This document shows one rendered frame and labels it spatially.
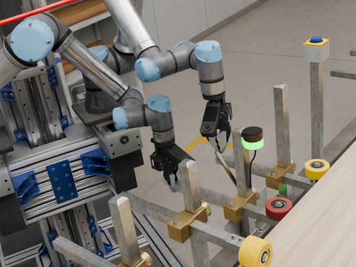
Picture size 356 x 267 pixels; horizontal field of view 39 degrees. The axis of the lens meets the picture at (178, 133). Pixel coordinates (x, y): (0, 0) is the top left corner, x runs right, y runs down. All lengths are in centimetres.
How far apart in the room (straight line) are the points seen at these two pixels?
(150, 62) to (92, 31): 333
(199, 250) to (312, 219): 33
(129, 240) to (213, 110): 49
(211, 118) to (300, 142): 226
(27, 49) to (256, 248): 87
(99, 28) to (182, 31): 144
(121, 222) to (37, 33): 64
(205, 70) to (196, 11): 471
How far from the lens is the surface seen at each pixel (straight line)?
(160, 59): 149
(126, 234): 122
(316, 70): 190
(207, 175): 340
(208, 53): 145
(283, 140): 176
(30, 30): 155
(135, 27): 154
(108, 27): 470
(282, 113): 171
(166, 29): 569
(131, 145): 190
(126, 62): 196
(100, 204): 293
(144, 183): 342
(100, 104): 195
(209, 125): 148
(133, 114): 163
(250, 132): 149
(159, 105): 161
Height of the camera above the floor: 180
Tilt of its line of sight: 27 degrees down
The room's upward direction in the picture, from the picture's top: 9 degrees counter-clockwise
